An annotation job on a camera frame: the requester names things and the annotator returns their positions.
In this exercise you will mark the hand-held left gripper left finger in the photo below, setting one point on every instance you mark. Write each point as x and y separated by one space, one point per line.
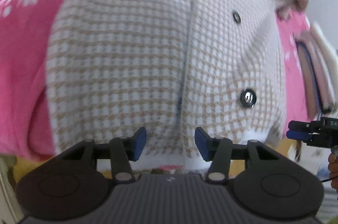
138 143

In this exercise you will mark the beige houndstooth jacket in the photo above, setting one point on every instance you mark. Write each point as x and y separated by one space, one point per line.
118 55

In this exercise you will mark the pale pink folded garment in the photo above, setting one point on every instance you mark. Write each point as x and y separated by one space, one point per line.
322 81

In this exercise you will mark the tan folded garment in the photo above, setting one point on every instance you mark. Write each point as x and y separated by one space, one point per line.
306 76

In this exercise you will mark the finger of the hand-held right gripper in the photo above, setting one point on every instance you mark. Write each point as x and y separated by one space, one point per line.
297 135
298 124

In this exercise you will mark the white cabinet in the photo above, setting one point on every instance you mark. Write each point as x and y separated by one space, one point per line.
6 187

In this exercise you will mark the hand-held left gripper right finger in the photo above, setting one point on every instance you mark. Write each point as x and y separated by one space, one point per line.
202 144

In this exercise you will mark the person's right hand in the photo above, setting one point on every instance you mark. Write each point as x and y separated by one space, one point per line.
333 166

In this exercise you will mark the pink floral bed sheet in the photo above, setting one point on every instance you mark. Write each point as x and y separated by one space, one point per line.
23 42

